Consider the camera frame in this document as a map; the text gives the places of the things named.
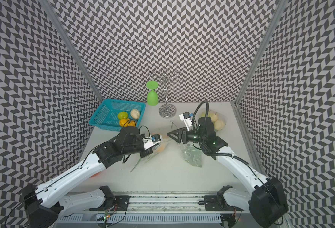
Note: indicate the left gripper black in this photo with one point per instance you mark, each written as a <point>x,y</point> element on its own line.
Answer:
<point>146,152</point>

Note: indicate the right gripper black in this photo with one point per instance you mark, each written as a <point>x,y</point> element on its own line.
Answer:
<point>182,135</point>

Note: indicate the zip-top bag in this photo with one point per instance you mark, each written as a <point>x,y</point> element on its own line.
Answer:
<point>203,120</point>
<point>148,158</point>
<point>191,154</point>

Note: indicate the yellow pear bag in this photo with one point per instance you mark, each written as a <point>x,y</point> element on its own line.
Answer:
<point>124,122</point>
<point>131,123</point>

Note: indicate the cream pear bag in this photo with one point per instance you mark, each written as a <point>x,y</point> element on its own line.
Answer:
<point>214,116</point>
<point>219,125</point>
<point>135,114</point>
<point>161,148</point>

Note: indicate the green pear bag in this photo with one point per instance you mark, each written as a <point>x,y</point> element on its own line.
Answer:
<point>122,115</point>

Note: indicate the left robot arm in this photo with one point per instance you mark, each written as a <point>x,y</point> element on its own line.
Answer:
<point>45,203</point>

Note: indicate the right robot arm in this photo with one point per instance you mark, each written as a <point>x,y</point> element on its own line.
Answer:
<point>264,197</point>

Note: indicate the chrome glass holder stand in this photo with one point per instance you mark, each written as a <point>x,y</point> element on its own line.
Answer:
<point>167,110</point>

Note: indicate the green plastic wine glass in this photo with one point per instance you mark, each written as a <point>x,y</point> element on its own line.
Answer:
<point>152,97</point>

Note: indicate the orange bowl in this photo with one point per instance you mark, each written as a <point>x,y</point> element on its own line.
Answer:
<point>95,175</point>

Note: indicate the teal plastic basket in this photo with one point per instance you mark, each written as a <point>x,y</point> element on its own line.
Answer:
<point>106,115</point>

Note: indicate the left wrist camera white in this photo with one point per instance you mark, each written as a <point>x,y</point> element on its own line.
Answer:
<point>152,141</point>

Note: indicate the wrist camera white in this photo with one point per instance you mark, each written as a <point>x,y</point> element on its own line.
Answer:
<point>152,141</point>
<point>187,119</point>

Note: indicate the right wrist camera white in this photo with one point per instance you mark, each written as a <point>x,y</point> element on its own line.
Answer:
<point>187,119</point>

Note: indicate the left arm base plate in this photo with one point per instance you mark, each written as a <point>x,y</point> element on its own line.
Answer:
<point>118,203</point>

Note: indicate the aluminium front rail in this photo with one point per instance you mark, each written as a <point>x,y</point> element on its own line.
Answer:
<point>150,202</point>

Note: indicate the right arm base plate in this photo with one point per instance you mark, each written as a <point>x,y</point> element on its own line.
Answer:
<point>216,203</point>

